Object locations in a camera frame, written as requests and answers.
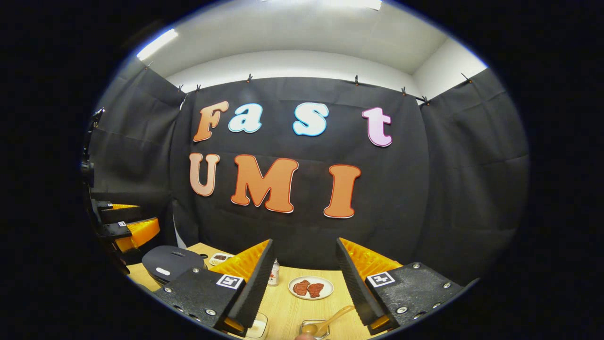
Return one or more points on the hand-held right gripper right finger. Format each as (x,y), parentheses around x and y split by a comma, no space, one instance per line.
(356,288)

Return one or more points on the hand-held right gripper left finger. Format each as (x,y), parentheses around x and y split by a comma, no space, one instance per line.
(257,288)

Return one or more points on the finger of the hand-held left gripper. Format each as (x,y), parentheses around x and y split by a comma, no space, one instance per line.
(115,230)
(120,215)

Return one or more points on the wooden spoon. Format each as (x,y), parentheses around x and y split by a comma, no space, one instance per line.
(337,314)

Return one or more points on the clear chopstick holder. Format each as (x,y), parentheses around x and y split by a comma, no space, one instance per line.
(325,330)

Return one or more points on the dark silver rice cooker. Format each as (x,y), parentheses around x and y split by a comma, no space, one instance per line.
(172,259)

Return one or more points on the clear plastic rice container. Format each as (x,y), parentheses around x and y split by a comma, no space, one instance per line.
(264,330)

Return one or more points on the clear bottle with red label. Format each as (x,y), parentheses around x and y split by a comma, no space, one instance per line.
(273,276)

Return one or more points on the white round plate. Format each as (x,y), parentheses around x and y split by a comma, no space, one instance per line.
(328,288)

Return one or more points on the red meat piece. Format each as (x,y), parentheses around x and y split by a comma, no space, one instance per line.
(315,290)
(301,288)

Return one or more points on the white divided seasoning dish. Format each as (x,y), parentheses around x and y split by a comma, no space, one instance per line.
(221,259)

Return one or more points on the dark metal stand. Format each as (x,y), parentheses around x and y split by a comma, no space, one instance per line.
(87,171)

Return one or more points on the black backdrop cloth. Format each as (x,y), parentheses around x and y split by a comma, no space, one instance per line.
(410,189)

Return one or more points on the narrow ceiling light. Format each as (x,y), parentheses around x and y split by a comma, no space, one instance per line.
(158,43)

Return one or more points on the large ceiling light panel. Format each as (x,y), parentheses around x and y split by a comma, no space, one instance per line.
(354,4)

